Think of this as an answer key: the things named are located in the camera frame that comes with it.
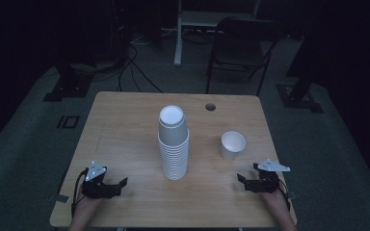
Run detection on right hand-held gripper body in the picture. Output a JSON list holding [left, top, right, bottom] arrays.
[[244, 158, 292, 194]]

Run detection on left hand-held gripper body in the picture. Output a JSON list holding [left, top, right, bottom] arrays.
[[80, 160, 123, 200]]

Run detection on single white paper cup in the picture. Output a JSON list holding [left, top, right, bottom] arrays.
[[221, 130, 247, 161]]

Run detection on stack of white paper cups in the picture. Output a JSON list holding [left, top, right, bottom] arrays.
[[157, 104, 190, 181]]

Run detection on person's right hand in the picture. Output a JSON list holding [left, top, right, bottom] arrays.
[[259, 190, 287, 210]]

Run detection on person's left hand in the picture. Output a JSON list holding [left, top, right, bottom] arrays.
[[75, 193, 105, 216]]

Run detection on black stand base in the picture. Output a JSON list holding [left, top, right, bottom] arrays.
[[276, 72, 325, 115], [42, 63, 93, 103]]

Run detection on black folding chair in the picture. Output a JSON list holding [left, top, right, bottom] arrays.
[[204, 16, 282, 97]]

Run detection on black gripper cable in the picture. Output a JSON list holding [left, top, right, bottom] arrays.
[[277, 178, 293, 212], [70, 168, 89, 219]]

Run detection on black floor cables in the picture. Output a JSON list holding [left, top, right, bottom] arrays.
[[91, 30, 164, 94]]

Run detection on white metal desk frame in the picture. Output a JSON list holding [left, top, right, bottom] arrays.
[[172, 0, 262, 67]]

